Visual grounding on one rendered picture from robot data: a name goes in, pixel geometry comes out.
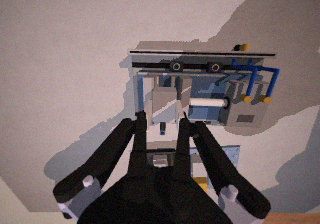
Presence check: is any orange-yellow block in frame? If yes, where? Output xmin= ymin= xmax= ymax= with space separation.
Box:
xmin=192 ymin=175 xmax=207 ymax=193

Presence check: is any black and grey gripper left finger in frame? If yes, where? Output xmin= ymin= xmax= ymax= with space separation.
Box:
xmin=53 ymin=99 xmax=152 ymax=222

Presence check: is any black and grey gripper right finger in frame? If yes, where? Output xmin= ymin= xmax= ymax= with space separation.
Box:
xmin=169 ymin=100 xmax=271 ymax=224

